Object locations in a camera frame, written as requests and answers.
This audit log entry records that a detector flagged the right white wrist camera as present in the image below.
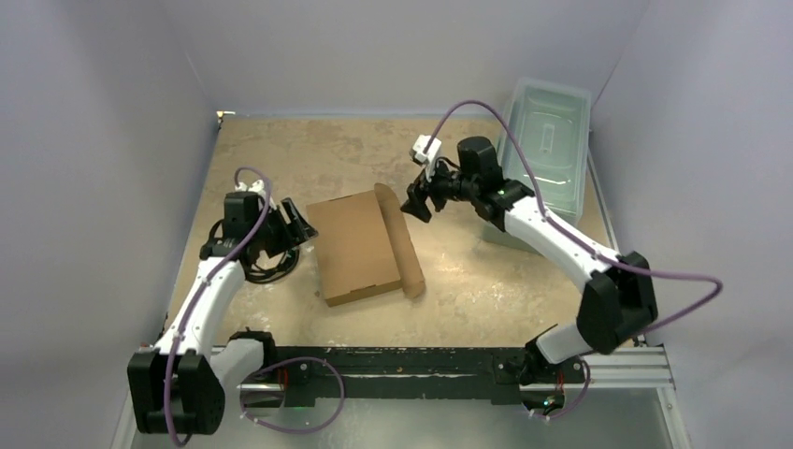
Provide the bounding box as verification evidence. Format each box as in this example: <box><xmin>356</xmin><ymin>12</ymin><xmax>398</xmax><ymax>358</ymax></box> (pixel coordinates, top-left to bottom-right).
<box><xmin>410</xmin><ymin>135</ymin><xmax>441</xmax><ymax>166</ymax></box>

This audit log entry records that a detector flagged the brown cardboard box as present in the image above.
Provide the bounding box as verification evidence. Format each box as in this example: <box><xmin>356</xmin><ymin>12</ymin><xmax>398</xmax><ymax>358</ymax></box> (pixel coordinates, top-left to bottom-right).
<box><xmin>307</xmin><ymin>183</ymin><xmax>426</xmax><ymax>307</ymax></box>

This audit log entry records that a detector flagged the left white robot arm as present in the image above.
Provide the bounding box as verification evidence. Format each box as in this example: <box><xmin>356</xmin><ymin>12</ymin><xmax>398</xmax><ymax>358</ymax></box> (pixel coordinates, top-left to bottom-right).
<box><xmin>127</xmin><ymin>190</ymin><xmax>318</xmax><ymax>436</ymax></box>

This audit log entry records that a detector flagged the black coiled cable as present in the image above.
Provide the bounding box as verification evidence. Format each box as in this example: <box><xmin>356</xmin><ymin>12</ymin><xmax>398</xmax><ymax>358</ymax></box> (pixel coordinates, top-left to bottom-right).
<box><xmin>207</xmin><ymin>220</ymin><xmax>302</xmax><ymax>285</ymax></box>

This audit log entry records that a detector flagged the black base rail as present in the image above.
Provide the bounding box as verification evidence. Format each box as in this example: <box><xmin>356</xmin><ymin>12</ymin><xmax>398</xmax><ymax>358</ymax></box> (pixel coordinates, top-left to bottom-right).
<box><xmin>241</xmin><ymin>336</ymin><xmax>591</xmax><ymax>412</ymax></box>

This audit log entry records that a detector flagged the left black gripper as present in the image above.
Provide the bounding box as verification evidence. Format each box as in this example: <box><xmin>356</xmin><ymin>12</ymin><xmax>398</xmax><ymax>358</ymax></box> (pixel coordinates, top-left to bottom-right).
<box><xmin>251</xmin><ymin>198</ymin><xmax>316</xmax><ymax>257</ymax></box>

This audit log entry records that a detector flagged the clear plastic storage bin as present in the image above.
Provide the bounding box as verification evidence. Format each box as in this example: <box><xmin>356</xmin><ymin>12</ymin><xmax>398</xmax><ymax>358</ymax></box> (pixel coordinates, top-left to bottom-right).
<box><xmin>502</xmin><ymin>78</ymin><xmax>591</xmax><ymax>226</ymax></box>

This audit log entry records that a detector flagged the aluminium frame rail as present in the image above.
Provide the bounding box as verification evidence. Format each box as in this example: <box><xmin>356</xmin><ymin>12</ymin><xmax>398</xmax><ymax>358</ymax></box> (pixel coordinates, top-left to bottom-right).
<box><xmin>114</xmin><ymin>344</ymin><xmax>690</xmax><ymax>448</ymax></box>

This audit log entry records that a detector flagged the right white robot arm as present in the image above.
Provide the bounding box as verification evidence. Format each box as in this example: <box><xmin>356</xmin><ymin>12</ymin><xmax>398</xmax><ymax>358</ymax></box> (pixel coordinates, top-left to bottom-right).
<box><xmin>401</xmin><ymin>135</ymin><xmax>657</xmax><ymax>384</ymax></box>

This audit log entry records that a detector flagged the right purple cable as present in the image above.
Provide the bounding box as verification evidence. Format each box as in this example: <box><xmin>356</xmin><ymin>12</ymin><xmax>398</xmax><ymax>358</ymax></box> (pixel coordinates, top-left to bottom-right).
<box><xmin>427</xmin><ymin>100</ymin><xmax>724</xmax><ymax>423</ymax></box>

